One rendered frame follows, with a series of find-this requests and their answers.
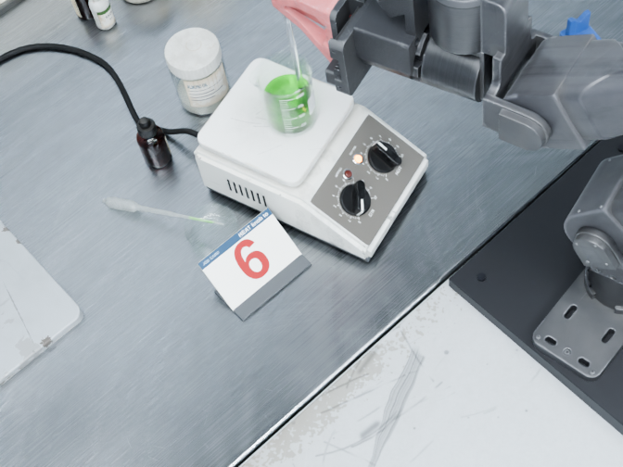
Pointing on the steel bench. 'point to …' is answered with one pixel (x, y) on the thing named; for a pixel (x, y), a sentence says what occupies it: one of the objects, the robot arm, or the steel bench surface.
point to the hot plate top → (240, 131)
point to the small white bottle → (102, 14)
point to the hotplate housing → (288, 204)
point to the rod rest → (579, 26)
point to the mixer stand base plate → (29, 307)
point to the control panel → (385, 185)
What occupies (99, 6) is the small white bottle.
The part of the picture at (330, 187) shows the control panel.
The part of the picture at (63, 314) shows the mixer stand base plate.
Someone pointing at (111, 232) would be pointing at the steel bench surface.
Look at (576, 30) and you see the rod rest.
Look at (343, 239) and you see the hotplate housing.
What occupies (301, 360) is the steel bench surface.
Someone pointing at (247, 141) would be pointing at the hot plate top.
